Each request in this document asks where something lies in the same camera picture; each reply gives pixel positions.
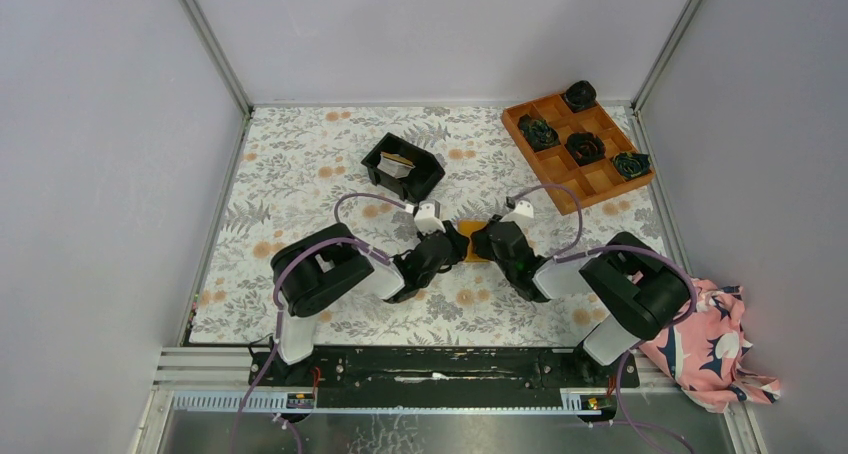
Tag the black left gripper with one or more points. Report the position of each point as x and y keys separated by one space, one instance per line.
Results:
x=458 y=246

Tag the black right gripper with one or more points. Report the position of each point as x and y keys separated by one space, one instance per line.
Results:
x=482 y=241

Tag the yellow leather card holder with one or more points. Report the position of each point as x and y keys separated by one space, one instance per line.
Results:
x=467 y=228

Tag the black plastic card box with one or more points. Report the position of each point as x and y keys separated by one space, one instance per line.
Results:
x=419 y=184

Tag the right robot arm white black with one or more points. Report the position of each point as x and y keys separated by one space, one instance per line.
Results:
x=643 y=291

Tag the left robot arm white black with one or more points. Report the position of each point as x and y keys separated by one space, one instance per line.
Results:
x=312 y=274

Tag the stack of credit cards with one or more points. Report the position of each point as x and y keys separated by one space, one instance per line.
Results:
x=395 y=165

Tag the floral patterned table mat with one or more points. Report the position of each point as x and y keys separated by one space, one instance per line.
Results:
x=302 y=168

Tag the rolled green tie left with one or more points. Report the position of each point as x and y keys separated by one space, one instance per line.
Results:
x=538 y=133

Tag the rolled green tie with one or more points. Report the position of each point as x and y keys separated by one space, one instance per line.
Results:
x=631 y=165
x=538 y=133

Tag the orange wooden compartment tray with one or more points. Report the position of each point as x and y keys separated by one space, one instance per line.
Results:
x=592 y=184

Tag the rolled dark tie centre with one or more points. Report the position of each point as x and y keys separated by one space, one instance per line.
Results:
x=585 y=148

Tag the rolled dark tie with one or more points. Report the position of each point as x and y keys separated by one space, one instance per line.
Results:
x=585 y=148
x=580 y=96

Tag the rolled green tie right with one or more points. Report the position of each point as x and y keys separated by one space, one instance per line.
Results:
x=631 y=165

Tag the rolled dark tie top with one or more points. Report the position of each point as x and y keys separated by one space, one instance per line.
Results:
x=580 y=96

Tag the pink patterned cloth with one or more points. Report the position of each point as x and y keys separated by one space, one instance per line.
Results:
x=703 y=354

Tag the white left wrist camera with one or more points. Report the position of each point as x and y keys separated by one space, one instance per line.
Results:
x=426 y=217

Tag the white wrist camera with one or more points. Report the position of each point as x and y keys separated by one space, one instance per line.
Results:
x=426 y=217
x=521 y=212

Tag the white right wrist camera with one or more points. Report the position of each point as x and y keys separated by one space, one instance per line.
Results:
x=521 y=212

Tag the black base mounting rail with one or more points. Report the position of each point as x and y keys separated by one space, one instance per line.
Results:
x=374 y=377

